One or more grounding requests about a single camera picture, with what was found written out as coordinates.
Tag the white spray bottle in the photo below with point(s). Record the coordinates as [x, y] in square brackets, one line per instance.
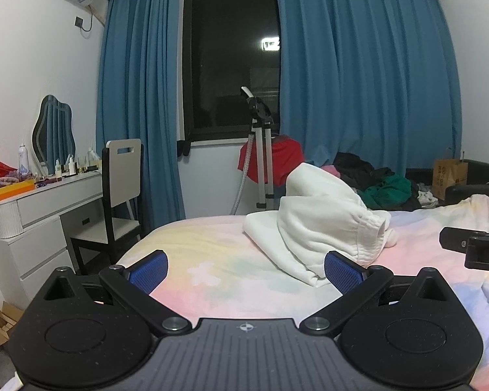
[23, 161]

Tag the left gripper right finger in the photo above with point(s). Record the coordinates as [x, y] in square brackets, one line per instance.
[360, 287]

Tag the red garment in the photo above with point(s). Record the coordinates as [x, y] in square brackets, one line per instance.
[287, 155]

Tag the dark window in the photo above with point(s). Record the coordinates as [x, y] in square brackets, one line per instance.
[228, 45]

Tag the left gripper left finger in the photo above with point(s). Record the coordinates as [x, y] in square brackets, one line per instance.
[132, 287]

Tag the green garment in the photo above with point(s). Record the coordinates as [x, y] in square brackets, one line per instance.
[388, 194]

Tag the white dressing table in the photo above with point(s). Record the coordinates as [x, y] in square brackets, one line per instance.
[32, 238]

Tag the black garment pile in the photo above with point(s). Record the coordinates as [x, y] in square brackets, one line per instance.
[359, 175]

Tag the orange tray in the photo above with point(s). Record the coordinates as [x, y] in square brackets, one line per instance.
[12, 190]

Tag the blue right curtain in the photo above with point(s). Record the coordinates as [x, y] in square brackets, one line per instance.
[376, 78]

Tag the pastel bed sheet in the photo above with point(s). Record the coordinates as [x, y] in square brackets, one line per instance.
[216, 271]

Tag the pink garment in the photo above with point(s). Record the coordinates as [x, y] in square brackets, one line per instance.
[331, 170]

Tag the blue left curtain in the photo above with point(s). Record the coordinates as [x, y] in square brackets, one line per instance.
[137, 98]

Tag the beige black chair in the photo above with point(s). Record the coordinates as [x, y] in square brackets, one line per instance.
[109, 237]

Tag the white sweatpants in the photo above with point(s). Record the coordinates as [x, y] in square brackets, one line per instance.
[320, 213]

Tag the brown paper bag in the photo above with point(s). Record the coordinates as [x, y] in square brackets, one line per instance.
[448, 172]

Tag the black sofa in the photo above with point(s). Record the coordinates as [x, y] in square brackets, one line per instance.
[477, 182]

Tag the blue curtain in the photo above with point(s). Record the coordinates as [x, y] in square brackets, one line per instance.
[137, 98]
[376, 78]

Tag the wall socket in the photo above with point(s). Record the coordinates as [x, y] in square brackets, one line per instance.
[79, 22]

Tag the silver tripod stand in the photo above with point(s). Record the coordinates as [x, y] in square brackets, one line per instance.
[260, 140]

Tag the cardboard box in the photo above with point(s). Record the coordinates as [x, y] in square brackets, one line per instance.
[9, 317]

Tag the wavy blue mirror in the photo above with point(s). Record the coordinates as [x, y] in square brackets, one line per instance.
[52, 138]

